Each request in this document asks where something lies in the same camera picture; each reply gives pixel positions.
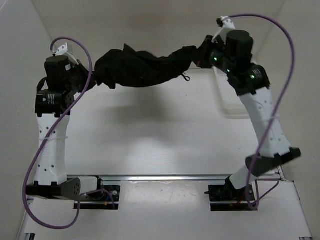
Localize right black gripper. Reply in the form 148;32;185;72
189;35;235;75

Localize black shorts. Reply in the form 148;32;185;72
92;44;212;90

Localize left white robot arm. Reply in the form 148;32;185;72
25;55;89;201

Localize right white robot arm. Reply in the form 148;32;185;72
195;30;301;200

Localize white plastic perforated basket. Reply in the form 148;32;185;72
213;67;250;119

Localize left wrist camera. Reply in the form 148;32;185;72
51;42;78;65

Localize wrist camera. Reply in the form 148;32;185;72
212;16;236;43
51;42;78;65

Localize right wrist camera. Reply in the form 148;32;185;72
212;16;236;43

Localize aluminium table edge rail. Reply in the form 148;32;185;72
66;173;286;183

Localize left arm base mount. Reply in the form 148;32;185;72
79;176;121;211

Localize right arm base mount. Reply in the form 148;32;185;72
204;178;281;212

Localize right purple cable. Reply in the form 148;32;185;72
228;14;296;210

